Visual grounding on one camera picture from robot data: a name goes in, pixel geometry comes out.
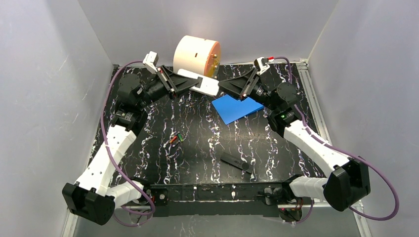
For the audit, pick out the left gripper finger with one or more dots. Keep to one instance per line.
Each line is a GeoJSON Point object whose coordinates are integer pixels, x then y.
{"type": "Point", "coordinates": [183, 87]}
{"type": "Point", "coordinates": [174, 79]}

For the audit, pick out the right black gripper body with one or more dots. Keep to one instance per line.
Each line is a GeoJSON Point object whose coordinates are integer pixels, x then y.
{"type": "Point", "coordinates": [249, 84]}

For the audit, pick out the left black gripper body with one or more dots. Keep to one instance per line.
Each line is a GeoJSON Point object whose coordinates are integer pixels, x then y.
{"type": "Point", "coordinates": [168, 83]}

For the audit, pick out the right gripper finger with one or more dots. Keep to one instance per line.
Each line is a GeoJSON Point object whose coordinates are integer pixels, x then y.
{"type": "Point", "coordinates": [248, 76]}
{"type": "Point", "coordinates": [233, 88]}

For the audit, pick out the white remote control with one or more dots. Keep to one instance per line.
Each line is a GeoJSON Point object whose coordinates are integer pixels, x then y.
{"type": "Point", "coordinates": [207, 86]}

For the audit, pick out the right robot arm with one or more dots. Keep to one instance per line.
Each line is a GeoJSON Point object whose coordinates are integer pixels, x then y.
{"type": "Point", "coordinates": [346, 179]}

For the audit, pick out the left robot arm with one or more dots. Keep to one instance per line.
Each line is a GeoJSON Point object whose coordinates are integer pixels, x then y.
{"type": "Point", "coordinates": [103, 186]}

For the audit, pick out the black remote control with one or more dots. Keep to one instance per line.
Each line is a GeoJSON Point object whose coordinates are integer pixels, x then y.
{"type": "Point", "coordinates": [236, 162]}

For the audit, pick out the blue foam pad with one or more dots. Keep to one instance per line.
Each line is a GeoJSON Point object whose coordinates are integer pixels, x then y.
{"type": "Point", "coordinates": [230, 109]}

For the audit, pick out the white cylinder orange face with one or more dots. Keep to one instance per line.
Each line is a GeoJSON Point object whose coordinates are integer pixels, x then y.
{"type": "Point", "coordinates": [198, 55]}

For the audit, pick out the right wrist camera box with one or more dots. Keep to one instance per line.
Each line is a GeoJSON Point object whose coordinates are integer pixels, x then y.
{"type": "Point", "coordinates": [262, 65]}

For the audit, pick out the aluminium frame rail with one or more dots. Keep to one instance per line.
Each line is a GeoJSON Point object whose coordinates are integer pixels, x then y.
{"type": "Point", "coordinates": [306, 80]}

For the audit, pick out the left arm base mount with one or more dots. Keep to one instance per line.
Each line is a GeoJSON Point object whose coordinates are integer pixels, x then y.
{"type": "Point", "coordinates": [159, 196]}

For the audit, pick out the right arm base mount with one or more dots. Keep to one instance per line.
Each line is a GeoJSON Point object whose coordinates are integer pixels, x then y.
{"type": "Point", "coordinates": [275, 196]}

